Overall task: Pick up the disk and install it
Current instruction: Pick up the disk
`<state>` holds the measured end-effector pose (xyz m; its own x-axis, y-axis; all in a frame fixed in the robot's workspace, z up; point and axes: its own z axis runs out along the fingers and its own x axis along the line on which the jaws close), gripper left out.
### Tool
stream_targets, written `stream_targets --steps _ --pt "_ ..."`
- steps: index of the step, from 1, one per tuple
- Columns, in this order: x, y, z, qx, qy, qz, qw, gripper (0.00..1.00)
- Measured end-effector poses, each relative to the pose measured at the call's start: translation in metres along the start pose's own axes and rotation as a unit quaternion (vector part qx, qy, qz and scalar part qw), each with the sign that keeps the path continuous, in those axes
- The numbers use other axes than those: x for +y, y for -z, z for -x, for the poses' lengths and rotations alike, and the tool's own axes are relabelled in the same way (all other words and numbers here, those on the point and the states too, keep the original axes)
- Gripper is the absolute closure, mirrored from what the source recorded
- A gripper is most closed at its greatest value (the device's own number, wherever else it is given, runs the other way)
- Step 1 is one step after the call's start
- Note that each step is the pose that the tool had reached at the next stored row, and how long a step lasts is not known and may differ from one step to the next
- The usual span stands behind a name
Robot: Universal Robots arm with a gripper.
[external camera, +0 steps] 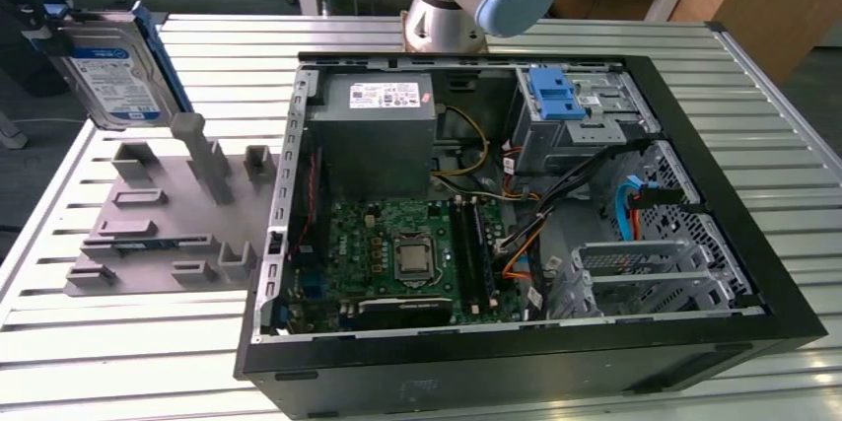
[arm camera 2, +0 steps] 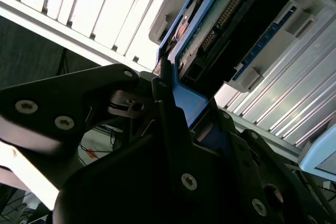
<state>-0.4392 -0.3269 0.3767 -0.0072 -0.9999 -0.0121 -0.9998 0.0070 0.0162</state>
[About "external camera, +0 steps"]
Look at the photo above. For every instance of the green motherboard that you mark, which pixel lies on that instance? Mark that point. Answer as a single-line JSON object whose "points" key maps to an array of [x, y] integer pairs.
{"points": [[349, 243]]}

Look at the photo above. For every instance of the metal disk bay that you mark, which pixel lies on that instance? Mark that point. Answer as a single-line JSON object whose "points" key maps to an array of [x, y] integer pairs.
{"points": [[652, 278]]}

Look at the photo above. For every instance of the wooden cabinet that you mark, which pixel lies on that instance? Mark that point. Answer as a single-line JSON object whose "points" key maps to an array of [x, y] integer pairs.
{"points": [[776, 7]]}

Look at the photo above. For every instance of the metal optical drive cage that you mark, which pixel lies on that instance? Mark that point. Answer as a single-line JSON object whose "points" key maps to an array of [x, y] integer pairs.
{"points": [[560, 145]]}

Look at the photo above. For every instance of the hard disk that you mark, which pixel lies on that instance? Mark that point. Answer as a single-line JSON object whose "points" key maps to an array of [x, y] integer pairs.
{"points": [[116, 76]]}

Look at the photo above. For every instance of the black graphics card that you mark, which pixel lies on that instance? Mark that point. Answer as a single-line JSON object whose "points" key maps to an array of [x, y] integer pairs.
{"points": [[402, 310]]}

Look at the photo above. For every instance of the black PC case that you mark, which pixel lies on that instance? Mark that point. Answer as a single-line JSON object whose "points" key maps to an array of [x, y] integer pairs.
{"points": [[461, 371]]}

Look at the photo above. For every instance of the grey parts rack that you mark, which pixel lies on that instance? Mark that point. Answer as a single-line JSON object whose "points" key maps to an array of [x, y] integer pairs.
{"points": [[172, 224]]}

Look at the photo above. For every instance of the blue plastic drive latch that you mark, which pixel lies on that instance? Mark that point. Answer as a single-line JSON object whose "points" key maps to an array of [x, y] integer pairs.
{"points": [[553, 95]]}

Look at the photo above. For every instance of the silver CPU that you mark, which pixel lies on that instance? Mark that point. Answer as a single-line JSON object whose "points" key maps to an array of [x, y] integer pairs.
{"points": [[413, 259]]}

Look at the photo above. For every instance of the grey power supply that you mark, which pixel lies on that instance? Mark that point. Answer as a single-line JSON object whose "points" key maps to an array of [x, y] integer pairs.
{"points": [[376, 155]]}

